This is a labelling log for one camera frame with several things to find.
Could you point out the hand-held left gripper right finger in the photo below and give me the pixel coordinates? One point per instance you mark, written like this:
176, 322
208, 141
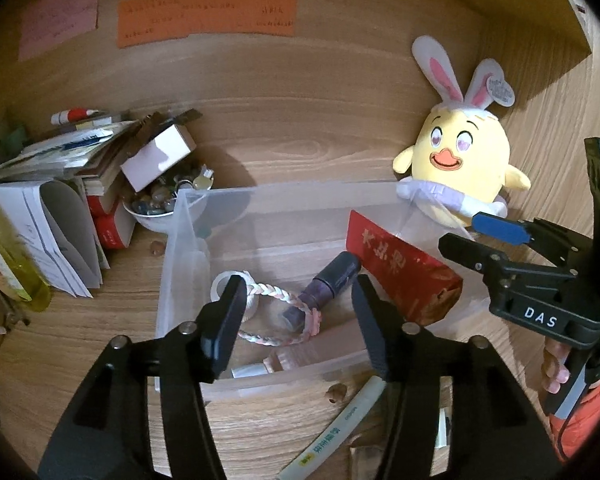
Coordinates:
372, 325

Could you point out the pile of polished pebbles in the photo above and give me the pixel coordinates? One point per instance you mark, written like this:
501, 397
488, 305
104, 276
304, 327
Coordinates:
155, 200

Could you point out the orange paper note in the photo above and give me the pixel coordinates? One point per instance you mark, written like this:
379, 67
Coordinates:
205, 17

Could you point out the green small block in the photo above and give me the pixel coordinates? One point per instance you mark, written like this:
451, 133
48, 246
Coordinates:
15, 139

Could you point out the small brown nut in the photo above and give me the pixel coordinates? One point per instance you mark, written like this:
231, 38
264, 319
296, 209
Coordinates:
336, 392

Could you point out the white tape roll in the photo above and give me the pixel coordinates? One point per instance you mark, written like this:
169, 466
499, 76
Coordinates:
251, 301

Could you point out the person's right hand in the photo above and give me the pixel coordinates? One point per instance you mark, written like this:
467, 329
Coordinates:
552, 375

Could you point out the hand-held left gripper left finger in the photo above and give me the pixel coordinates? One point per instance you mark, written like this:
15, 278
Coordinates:
225, 325

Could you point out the stack of books and papers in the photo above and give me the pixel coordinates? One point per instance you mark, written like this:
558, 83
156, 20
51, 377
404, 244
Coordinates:
65, 155

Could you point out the yellow chick plush toy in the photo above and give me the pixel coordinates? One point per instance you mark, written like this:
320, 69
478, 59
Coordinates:
460, 160

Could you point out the red book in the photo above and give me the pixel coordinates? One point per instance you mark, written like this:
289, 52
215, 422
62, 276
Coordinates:
112, 225

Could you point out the white green ointment tube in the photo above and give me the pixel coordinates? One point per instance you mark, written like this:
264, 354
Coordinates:
330, 440

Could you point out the purple small bottle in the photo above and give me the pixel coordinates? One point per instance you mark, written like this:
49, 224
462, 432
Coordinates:
330, 280

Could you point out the clear plastic storage box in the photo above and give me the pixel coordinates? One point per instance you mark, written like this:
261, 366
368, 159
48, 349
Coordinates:
280, 230

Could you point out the pink paper note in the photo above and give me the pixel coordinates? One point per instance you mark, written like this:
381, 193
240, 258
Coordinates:
57, 15

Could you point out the white bowl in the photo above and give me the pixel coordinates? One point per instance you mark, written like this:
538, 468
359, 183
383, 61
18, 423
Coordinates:
150, 221

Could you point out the beige stone seal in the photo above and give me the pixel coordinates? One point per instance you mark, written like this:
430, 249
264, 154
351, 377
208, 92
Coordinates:
365, 457

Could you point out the red white marker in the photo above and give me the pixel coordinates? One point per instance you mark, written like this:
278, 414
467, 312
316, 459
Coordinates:
75, 115

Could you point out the folded white paper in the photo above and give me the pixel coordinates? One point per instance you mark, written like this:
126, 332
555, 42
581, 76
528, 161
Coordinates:
55, 230

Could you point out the yellow spray bottle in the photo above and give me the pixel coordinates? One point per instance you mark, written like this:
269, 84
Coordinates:
25, 280

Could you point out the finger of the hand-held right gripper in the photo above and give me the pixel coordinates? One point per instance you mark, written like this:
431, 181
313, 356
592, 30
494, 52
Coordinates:
462, 252
497, 227

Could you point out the red tea packet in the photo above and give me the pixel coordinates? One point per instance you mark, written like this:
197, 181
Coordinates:
395, 265

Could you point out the white small cardboard box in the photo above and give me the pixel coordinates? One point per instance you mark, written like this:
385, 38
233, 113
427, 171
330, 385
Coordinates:
157, 157

